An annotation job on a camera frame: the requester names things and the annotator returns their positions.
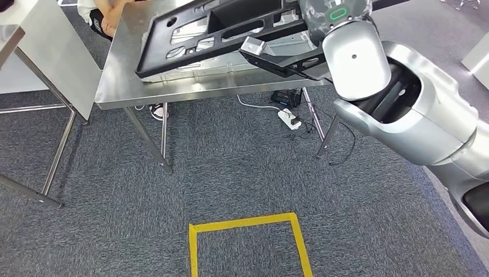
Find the white table with steel legs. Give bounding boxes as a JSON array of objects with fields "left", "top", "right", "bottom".
[{"left": 0, "top": 0, "right": 102, "bottom": 209}]

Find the grey moulded panel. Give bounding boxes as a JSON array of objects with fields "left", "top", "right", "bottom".
[{"left": 141, "top": 9, "right": 325, "bottom": 83}]

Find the white power strip cord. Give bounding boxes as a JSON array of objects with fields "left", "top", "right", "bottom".
[{"left": 236, "top": 95, "right": 284, "bottom": 113}]

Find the yellow floor tape square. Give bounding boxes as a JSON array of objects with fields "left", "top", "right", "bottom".
[{"left": 188, "top": 212, "right": 314, "bottom": 277}]

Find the black plastic plate holder part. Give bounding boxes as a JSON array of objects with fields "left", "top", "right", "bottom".
[{"left": 136, "top": 0, "right": 411, "bottom": 79}]

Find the stainless steel workbench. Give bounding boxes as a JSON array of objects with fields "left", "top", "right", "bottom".
[{"left": 95, "top": 0, "right": 345, "bottom": 175}]

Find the black power adapter box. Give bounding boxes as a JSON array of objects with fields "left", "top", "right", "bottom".
[{"left": 270, "top": 88, "right": 303, "bottom": 108}]

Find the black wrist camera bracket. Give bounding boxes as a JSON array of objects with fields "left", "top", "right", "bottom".
[{"left": 238, "top": 42, "right": 328, "bottom": 78}]

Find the thin black floor cable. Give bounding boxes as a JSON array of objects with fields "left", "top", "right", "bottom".
[{"left": 305, "top": 111, "right": 357, "bottom": 166}]

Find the white display block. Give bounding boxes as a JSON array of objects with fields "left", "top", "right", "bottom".
[{"left": 461, "top": 32, "right": 489, "bottom": 91}]

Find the white power strip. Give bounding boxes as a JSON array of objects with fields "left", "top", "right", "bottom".
[{"left": 277, "top": 108, "right": 303, "bottom": 131}]

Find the chrome chair base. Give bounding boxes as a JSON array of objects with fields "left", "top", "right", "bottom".
[{"left": 439, "top": 0, "right": 482, "bottom": 12}]

